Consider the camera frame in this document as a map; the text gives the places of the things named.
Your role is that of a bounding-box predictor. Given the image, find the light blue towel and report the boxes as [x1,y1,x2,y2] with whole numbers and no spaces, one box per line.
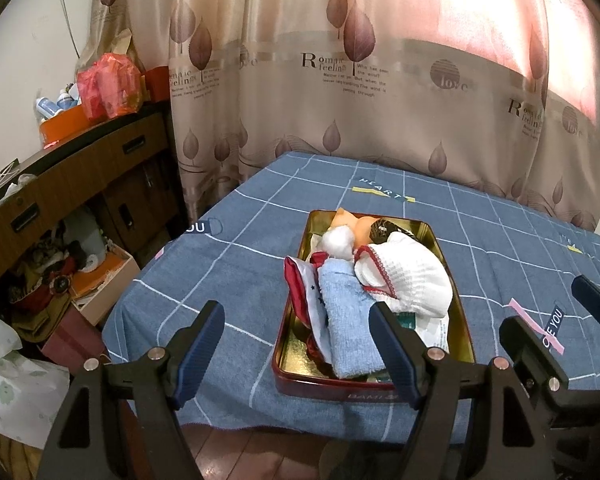
[317,258,387,378]

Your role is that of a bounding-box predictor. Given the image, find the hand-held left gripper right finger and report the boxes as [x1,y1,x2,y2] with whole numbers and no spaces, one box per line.
[369,302,556,480]

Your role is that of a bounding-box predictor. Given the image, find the white floral plastic bag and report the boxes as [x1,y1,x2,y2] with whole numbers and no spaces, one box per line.
[0,310,72,438]

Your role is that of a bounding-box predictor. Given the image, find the pile of dark clutter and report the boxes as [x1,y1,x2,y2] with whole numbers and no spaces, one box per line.
[5,210,106,333]

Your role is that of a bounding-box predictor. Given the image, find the brown wooden cabinet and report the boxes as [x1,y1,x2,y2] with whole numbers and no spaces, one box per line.
[0,110,183,281]

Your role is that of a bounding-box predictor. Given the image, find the gold tin box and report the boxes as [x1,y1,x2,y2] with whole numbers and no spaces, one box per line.
[271,208,477,406]

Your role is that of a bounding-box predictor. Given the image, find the red and white satin cap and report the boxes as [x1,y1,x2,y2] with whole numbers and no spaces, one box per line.
[284,254,332,361]

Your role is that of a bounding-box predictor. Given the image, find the small red box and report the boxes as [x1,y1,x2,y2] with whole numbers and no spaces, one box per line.
[144,65,172,104]

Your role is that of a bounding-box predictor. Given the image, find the white and teal packet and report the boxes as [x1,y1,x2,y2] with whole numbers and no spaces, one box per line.
[380,310,451,381]

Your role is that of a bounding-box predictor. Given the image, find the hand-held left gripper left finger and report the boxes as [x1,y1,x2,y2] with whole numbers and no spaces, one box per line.
[37,301,226,480]

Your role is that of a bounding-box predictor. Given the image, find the red plastic bag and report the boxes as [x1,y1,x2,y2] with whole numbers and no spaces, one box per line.
[76,52,144,123]

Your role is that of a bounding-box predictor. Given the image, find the pink box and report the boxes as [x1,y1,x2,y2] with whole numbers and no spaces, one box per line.
[40,305,112,377]

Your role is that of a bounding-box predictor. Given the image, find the blue checked blanket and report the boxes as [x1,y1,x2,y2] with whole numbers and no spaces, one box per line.
[101,151,600,448]

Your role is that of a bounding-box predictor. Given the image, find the blue and white bottles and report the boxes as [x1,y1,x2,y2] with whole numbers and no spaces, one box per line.
[34,84,82,123]

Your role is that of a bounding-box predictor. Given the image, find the beige leaf print curtain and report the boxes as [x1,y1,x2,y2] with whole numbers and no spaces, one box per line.
[95,0,600,233]

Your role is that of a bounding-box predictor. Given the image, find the orange rubber toy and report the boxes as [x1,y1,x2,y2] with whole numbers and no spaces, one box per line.
[330,210,381,247]

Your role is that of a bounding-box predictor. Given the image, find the white and orange open box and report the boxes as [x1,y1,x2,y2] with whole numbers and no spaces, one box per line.
[70,245,142,327]

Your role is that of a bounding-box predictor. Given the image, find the white cotton ball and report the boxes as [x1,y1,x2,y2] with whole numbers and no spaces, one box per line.
[322,225,356,261]

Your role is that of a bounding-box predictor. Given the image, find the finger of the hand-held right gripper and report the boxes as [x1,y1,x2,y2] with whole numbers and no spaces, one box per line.
[500,316,569,396]
[572,275,600,333]

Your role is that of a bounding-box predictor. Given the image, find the white sock with red trim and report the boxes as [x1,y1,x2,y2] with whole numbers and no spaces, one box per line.
[354,232,454,318]

